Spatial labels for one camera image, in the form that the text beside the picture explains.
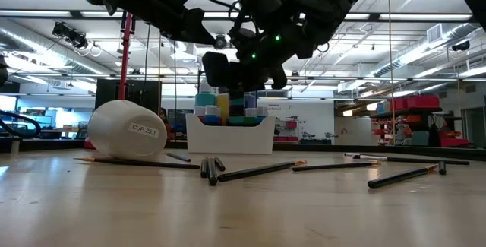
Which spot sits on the small black paint bottle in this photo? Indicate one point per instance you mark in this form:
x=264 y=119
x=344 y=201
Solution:
x=236 y=108

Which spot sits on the black ceiling camera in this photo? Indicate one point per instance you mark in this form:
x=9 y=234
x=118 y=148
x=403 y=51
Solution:
x=219 y=42

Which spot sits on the red desk lamp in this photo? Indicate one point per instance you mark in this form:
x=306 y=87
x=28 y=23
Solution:
x=124 y=68

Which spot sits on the white cylinder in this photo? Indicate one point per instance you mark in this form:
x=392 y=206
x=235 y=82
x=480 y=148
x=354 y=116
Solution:
x=15 y=147

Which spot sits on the large yellow paint bottle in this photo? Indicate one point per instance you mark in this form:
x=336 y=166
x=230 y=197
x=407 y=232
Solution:
x=223 y=104

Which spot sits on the red storage bin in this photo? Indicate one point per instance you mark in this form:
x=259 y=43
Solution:
x=417 y=102

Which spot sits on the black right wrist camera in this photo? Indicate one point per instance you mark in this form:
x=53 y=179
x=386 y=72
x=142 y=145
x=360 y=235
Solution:
x=262 y=0

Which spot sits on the black monitor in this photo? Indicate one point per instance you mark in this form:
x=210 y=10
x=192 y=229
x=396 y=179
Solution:
x=148 y=95

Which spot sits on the small green paint bottle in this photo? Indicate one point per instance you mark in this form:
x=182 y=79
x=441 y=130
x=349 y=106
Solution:
x=251 y=112

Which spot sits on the white cup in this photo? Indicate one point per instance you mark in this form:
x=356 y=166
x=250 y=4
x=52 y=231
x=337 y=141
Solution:
x=125 y=129

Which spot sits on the large cyan paint bottle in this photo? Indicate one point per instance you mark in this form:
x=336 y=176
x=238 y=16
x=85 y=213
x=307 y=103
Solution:
x=205 y=99

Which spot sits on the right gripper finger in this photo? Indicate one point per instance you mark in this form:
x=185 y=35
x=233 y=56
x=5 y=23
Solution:
x=224 y=72

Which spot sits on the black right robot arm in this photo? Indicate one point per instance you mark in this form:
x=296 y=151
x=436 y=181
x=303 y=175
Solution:
x=334 y=7

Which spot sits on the black dome camera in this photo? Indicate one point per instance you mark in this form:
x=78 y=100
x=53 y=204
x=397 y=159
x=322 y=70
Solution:
x=461 y=45

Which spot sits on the black paintbrush white bristles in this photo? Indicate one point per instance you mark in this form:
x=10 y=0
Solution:
x=425 y=160

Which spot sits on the person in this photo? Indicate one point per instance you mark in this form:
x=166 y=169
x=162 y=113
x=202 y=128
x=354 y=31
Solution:
x=167 y=125

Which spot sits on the black ceiling-mounted device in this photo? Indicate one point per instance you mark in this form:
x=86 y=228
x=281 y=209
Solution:
x=72 y=38

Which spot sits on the white plastic bin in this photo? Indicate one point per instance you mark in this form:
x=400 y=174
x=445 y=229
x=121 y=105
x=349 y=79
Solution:
x=231 y=140

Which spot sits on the silver ceiling air duct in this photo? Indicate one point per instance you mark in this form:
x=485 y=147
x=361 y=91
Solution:
x=459 y=32
x=23 y=45

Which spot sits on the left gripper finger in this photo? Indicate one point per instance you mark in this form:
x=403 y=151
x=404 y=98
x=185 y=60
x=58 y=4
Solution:
x=193 y=26

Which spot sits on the storage shelf unit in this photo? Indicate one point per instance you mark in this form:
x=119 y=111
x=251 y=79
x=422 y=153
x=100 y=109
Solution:
x=408 y=111

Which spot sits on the red tool rack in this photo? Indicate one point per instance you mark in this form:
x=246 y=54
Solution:
x=290 y=124

